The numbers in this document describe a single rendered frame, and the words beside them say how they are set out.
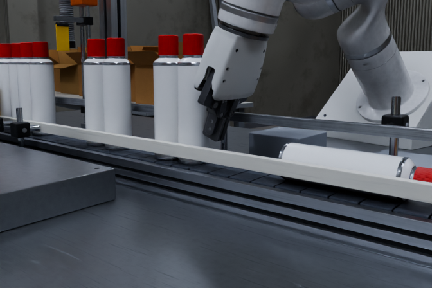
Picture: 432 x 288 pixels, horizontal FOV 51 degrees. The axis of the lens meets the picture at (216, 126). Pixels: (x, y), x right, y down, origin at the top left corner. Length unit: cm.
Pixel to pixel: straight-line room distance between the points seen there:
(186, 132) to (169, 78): 9
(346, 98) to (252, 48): 75
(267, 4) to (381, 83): 63
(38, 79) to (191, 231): 59
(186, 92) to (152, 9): 547
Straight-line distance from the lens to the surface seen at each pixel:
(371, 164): 57
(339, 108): 136
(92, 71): 90
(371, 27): 112
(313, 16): 111
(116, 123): 85
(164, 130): 75
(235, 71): 65
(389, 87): 122
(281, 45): 768
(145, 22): 610
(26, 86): 111
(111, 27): 109
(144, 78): 283
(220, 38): 64
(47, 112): 107
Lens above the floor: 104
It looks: 8 degrees down
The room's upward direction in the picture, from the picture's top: straight up
